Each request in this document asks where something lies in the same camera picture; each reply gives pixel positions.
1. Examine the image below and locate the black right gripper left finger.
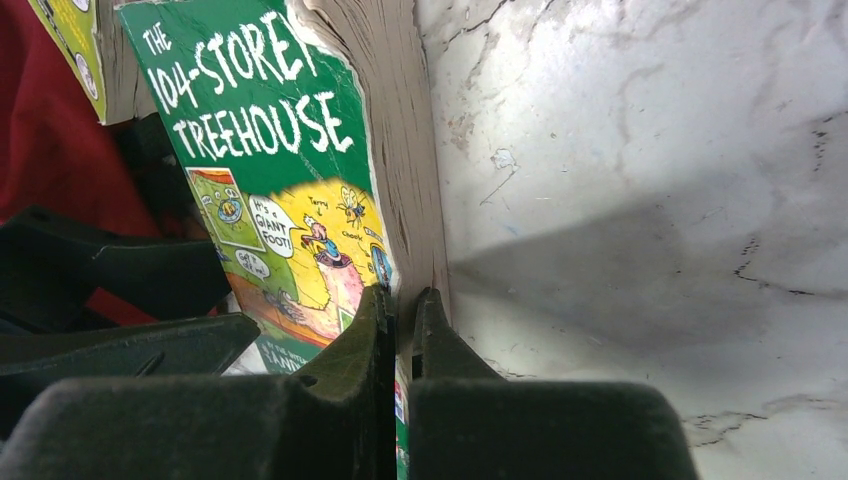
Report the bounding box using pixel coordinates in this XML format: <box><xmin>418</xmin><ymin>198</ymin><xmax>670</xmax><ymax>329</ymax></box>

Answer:
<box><xmin>1</xmin><ymin>285</ymin><xmax>396</xmax><ymax>479</ymax></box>

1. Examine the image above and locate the green treehouse book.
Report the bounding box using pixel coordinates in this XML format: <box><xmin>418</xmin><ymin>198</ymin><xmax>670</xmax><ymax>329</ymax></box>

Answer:
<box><xmin>116</xmin><ymin>1</ymin><xmax>447</xmax><ymax>479</ymax></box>

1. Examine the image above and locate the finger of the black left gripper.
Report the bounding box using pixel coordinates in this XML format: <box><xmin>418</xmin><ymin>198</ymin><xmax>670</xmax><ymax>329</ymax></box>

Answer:
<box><xmin>1</xmin><ymin>313</ymin><xmax>260</xmax><ymax>438</ymax></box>
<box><xmin>1</xmin><ymin>206</ymin><xmax>231</xmax><ymax>332</ymax></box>

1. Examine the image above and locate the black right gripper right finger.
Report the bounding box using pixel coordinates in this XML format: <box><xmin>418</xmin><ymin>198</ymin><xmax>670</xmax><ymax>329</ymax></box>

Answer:
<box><xmin>409</xmin><ymin>288</ymin><xmax>698</xmax><ymax>479</ymax></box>

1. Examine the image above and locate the green yellow paperback book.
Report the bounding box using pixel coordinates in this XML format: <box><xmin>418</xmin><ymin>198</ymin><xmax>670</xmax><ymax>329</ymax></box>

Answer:
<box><xmin>29</xmin><ymin>0</ymin><xmax>157</xmax><ymax>126</ymax></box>

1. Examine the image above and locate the red backpack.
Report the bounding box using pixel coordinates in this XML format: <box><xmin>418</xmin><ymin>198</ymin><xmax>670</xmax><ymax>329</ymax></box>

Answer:
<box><xmin>0</xmin><ymin>0</ymin><xmax>220</xmax><ymax>329</ymax></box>

